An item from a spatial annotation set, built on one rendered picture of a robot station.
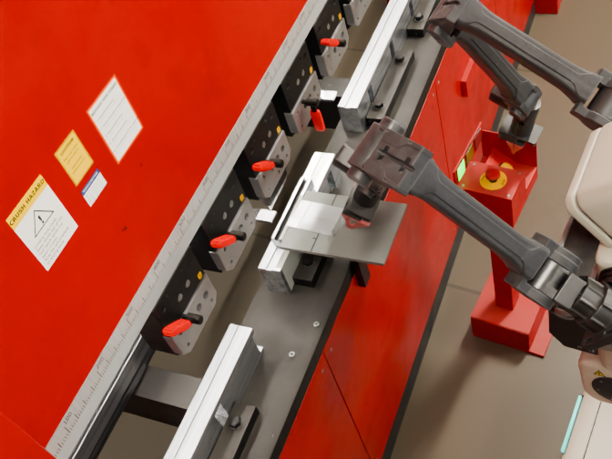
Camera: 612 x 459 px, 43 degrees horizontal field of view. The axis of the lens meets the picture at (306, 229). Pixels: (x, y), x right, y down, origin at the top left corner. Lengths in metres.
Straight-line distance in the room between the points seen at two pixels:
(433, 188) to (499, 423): 1.55
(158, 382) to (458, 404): 1.14
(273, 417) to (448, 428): 1.00
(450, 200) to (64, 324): 0.61
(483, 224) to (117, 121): 0.59
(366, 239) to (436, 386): 1.01
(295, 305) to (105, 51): 0.89
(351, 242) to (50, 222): 0.84
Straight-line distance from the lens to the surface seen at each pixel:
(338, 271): 1.92
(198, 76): 1.44
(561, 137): 3.37
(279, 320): 1.88
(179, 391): 1.86
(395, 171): 1.16
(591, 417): 2.34
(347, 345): 2.01
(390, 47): 2.42
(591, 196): 1.38
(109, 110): 1.24
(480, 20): 1.64
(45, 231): 1.16
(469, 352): 2.76
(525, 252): 1.32
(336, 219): 1.86
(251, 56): 1.60
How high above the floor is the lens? 2.38
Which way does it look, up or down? 48 degrees down
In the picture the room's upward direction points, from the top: 21 degrees counter-clockwise
